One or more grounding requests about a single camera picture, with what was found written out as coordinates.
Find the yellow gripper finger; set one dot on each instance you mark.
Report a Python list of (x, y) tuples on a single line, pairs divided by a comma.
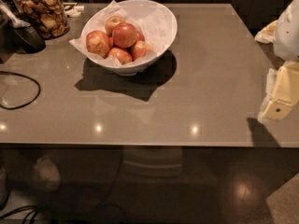
[(266, 35), (282, 92)]

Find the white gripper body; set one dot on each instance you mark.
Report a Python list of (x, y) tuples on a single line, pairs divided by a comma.
[(288, 34)]

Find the red apple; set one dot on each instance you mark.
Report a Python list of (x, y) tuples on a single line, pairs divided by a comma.
[(122, 55), (97, 42), (124, 35), (140, 49)]

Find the white bowl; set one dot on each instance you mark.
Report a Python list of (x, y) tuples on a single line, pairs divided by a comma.
[(162, 31)]

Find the back yellowish apple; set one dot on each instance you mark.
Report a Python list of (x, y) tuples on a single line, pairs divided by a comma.
[(112, 22)]

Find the white paper liner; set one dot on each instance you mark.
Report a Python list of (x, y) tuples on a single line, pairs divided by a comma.
[(157, 24)]

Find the small white items on table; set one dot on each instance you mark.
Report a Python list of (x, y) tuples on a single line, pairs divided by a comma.
[(73, 10)]

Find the glass jar of chips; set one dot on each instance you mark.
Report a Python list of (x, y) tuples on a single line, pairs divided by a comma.
[(48, 16)]

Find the black appliance with scoop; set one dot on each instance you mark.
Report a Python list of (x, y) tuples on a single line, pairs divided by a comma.
[(23, 35)]

